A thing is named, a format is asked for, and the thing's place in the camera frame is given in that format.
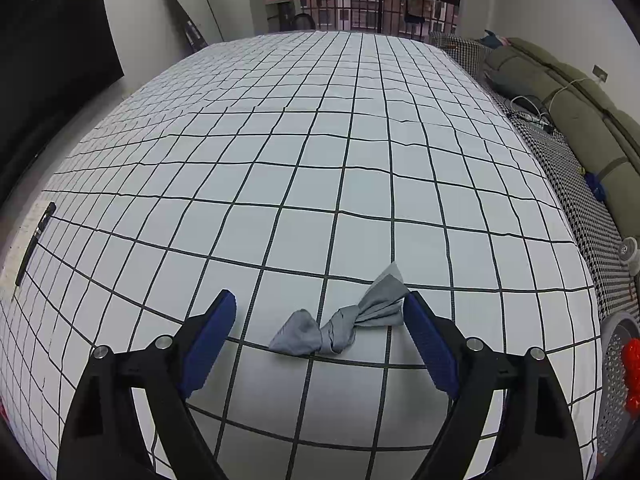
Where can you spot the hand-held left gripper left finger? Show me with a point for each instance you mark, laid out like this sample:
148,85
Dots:
210,345

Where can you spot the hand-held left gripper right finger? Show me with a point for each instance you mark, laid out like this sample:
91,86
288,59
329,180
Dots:
432,345

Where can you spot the knotted grey cloth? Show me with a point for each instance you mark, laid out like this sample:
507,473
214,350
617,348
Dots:
340,330

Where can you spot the grey perforated plastic basket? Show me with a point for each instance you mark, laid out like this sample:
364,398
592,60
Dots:
610,360

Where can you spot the red plastic bag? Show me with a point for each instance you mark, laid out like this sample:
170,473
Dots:
631,370

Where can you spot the checked tablecloth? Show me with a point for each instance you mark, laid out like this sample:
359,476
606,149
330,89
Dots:
325,160

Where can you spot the houndstooth sofa cover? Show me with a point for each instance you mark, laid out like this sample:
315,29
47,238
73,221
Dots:
575,180

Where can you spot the blue cloth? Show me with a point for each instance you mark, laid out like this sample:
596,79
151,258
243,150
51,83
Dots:
595,185

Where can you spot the olive green sofa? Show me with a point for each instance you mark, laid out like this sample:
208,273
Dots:
575,105

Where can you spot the houndstooth cushion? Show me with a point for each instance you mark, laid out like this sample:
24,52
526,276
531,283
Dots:
460,52

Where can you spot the black flat television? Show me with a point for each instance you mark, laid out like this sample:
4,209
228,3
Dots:
50,60

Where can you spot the white cabinet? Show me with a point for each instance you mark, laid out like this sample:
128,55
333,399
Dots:
277,17

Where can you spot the garment on hanger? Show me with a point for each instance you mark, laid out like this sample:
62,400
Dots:
420,7

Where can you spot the leaning mirror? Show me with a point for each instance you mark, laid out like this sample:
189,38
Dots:
192,0

